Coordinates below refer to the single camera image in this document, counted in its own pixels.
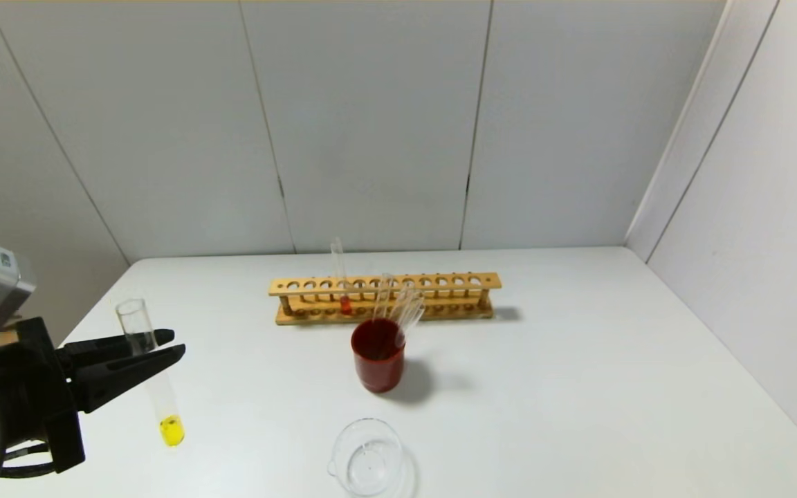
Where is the wooden test tube rack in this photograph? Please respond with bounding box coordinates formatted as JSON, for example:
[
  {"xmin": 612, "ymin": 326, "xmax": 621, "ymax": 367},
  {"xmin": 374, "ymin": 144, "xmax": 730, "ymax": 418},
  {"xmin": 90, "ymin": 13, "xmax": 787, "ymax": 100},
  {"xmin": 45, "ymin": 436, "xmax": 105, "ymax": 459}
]
[{"xmin": 268, "ymin": 272, "xmax": 502, "ymax": 326}]

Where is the test tube with red pigment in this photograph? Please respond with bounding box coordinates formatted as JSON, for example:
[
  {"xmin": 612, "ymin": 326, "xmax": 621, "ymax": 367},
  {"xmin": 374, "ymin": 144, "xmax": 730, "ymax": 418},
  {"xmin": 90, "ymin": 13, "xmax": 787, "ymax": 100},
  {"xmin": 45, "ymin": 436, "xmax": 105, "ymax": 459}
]
[{"xmin": 331, "ymin": 238, "xmax": 353, "ymax": 315}]

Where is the empty glass test tube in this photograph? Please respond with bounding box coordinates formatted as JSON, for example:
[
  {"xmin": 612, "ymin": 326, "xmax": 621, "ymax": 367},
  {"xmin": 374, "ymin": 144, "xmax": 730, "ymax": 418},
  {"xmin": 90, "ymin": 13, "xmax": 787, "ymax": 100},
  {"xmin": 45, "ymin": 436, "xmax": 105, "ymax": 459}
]
[
  {"xmin": 394, "ymin": 296, "xmax": 427, "ymax": 350},
  {"xmin": 373, "ymin": 273, "xmax": 395, "ymax": 324},
  {"xmin": 388, "ymin": 285, "xmax": 419, "ymax": 331}
]

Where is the clear glass beaker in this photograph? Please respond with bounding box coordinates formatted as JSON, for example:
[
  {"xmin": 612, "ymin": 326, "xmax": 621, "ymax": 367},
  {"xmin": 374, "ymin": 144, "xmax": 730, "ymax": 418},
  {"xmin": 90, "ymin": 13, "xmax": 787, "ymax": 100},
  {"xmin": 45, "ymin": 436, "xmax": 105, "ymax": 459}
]
[{"xmin": 327, "ymin": 418, "xmax": 405, "ymax": 497}]

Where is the test tube with yellow pigment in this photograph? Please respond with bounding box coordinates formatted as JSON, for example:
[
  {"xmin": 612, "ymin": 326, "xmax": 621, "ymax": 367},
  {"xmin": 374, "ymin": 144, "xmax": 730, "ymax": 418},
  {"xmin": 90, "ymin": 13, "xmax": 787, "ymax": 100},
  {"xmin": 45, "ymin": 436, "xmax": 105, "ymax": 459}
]
[{"xmin": 116, "ymin": 299, "xmax": 186, "ymax": 447}]

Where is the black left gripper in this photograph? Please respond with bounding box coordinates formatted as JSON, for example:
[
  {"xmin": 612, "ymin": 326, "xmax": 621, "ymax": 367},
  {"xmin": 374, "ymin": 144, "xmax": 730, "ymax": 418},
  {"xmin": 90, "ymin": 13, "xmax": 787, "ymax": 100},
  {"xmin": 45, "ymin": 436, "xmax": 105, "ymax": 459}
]
[{"xmin": 0, "ymin": 315, "xmax": 186, "ymax": 474}]

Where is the red plastic cup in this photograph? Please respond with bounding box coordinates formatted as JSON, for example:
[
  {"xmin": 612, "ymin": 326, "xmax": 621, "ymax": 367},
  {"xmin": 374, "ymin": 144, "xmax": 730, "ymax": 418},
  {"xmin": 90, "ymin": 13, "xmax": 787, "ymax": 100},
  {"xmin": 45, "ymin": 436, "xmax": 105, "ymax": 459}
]
[{"xmin": 351, "ymin": 318, "xmax": 406, "ymax": 394}]

